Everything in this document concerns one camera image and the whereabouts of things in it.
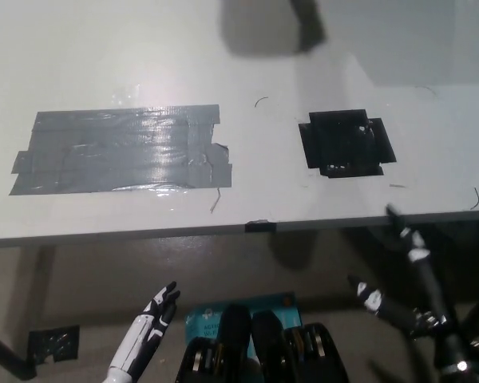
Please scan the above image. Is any black tape square patch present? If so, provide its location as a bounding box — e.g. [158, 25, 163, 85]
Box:
[297, 109, 398, 179]

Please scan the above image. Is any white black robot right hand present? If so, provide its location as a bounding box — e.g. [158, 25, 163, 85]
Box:
[346, 204, 460, 349]

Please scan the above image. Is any grey duct tape patch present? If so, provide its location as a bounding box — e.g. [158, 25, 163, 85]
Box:
[8, 104, 234, 197]

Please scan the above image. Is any small black tape strip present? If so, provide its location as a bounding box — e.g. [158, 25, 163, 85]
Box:
[245, 219, 278, 235]

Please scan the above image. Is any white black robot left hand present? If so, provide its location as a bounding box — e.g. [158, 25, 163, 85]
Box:
[108, 281, 182, 379]

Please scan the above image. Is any teal cardboard box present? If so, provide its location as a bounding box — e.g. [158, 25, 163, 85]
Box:
[183, 292, 304, 362]

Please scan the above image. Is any black metal base bar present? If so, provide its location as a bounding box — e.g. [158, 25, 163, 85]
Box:
[0, 326, 38, 381]

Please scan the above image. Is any grey table leg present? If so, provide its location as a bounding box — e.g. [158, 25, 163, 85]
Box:
[18, 244, 57, 320]

